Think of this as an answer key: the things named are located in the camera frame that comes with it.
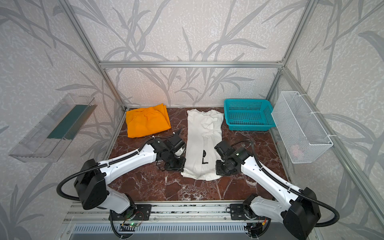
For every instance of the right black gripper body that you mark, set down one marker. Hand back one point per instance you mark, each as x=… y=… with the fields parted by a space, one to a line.
x=225 y=168

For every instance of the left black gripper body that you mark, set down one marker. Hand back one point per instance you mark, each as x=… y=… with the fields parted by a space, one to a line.
x=173 y=163

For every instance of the white garment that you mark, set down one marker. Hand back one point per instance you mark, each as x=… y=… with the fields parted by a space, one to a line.
x=204 y=133

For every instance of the orange drawstring shorts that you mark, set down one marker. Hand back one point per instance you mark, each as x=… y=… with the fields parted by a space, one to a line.
x=147 y=121

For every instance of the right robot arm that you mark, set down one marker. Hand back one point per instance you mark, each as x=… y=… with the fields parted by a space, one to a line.
x=298 y=215

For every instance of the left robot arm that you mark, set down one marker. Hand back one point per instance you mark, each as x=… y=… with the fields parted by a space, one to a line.
x=93 y=186

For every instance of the teal plastic basket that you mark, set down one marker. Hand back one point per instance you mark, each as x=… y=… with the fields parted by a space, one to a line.
x=252 y=115

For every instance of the small circuit board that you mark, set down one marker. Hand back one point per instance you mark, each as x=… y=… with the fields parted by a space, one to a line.
x=131 y=225

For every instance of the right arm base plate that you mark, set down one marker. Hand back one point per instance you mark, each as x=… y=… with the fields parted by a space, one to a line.
x=243 y=212

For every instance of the pink object in wire basket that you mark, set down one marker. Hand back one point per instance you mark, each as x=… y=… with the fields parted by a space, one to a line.
x=297 y=152

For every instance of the aluminium mounting rail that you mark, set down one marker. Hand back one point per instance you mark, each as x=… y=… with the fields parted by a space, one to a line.
x=163 y=212

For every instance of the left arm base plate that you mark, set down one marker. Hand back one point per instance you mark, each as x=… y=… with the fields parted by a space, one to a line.
x=142 y=212

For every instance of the white wire mesh basket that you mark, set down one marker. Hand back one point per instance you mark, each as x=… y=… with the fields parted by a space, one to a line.
x=298 y=124

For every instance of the clear acrylic wall shelf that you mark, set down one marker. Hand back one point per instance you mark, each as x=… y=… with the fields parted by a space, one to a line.
x=50 y=138

